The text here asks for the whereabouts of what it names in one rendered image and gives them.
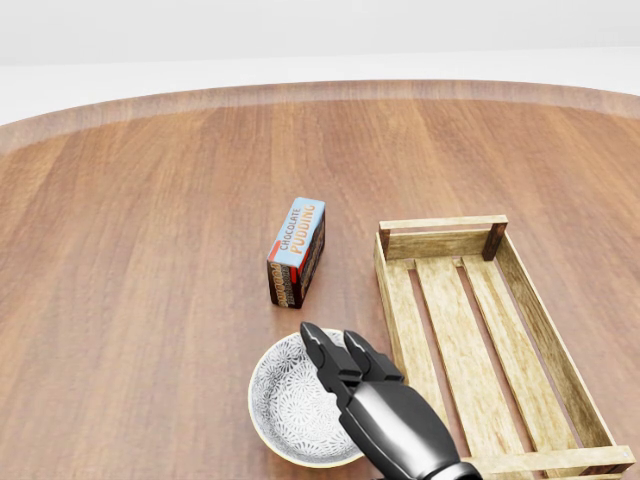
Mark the right silver black robot arm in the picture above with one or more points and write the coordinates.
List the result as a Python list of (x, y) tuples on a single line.
[(445, 472)]

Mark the chocolate pudding box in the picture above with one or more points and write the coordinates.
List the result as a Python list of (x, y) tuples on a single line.
[(296, 252)]

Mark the wooden slat tray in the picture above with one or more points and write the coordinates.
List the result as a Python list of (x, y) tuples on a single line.
[(480, 350)]

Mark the patterned black white bowl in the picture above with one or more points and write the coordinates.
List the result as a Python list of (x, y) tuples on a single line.
[(290, 400)]

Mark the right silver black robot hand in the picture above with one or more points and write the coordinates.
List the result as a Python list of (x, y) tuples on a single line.
[(390, 415)]

